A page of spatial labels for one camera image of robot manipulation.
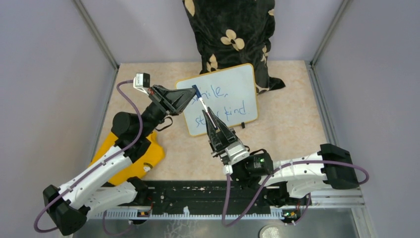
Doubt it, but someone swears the purple cable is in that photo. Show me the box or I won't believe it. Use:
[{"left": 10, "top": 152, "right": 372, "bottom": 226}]
[
  {"left": 221, "top": 160, "right": 370, "bottom": 228},
  {"left": 33, "top": 79, "right": 144, "bottom": 237}
]

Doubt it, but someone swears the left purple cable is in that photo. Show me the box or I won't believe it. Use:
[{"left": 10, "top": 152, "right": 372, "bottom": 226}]
[{"left": 33, "top": 79, "right": 144, "bottom": 237}]

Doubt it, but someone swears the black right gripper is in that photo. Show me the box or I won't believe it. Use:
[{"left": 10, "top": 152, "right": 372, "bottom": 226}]
[{"left": 204, "top": 107, "right": 249, "bottom": 181}]

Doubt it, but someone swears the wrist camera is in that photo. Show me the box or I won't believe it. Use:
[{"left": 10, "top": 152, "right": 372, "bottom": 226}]
[
  {"left": 225, "top": 142, "right": 250, "bottom": 166},
  {"left": 133, "top": 72, "right": 151, "bottom": 95}
]

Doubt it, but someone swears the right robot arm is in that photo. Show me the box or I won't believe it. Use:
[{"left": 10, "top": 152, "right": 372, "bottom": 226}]
[{"left": 202, "top": 108, "right": 360, "bottom": 204}]

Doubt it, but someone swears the whiteboard marker pen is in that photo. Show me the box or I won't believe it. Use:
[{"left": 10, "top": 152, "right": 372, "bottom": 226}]
[{"left": 192, "top": 85, "right": 218, "bottom": 129}]

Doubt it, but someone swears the round metal disc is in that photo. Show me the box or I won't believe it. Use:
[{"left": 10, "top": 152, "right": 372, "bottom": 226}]
[{"left": 258, "top": 225, "right": 284, "bottom": 238}]

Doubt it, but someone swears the yellow-framed whiteboard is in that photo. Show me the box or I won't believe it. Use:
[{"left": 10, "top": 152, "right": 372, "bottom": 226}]
[{"left": 175, "top": 63, "right": 259, "bottom": 127}]

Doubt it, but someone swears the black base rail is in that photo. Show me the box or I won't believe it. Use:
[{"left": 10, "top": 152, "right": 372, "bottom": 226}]
[{"left": 117, "top": 180, "right": 312, "bottom": 224}]

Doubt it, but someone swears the yellow plastic object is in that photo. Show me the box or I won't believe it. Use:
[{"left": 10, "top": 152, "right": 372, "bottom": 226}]
[{"left": 88, "top": 131, "right": 165, "bottom": 186}]

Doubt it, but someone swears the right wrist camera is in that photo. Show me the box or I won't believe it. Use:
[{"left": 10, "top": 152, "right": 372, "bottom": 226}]
[{"left": 225, "top": 142, "right": 250, "bottom": 166}]

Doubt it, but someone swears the black floral pillow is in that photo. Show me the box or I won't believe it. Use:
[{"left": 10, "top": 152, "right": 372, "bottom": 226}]
[{"left": 182, "top": 0, "right": 286, "bottom": 94}]

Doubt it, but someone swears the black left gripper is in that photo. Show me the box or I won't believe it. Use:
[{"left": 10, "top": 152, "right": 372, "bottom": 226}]
[{"left": 141, "top": 85, "right": 200, "bottom": 138}]

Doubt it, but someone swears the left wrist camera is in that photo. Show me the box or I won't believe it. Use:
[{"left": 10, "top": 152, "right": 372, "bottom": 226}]
[{"left": 133, "top": 72, "right": 151, "bottom": 95}]

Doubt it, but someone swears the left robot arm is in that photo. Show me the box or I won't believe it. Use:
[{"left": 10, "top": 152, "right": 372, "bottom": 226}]
[{"left": 43, "top": 85, "right": 199, "bottom": 236}]

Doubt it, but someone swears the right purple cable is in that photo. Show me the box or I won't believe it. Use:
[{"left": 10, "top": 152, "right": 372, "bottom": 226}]
[{"left": 221, "top": 160, "right": 370, "bottom": 228}]

